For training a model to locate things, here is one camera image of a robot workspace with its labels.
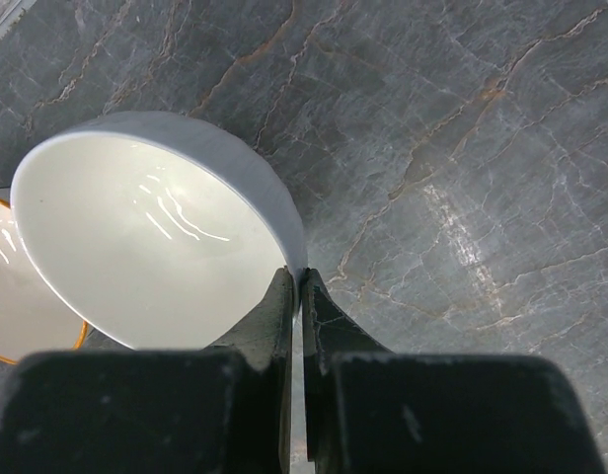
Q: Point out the white bowl teal leaf pattern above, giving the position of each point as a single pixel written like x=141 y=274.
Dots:
x=32 y=318

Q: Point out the aluminium frame rails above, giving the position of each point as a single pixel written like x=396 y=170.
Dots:
x=11 y=12

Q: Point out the plain white ribbed bowl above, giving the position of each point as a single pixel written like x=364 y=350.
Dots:
x=160 y=231

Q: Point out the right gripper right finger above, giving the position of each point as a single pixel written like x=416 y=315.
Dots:
x=370 y=410

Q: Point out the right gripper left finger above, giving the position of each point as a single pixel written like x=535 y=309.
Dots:
x=221 y=409

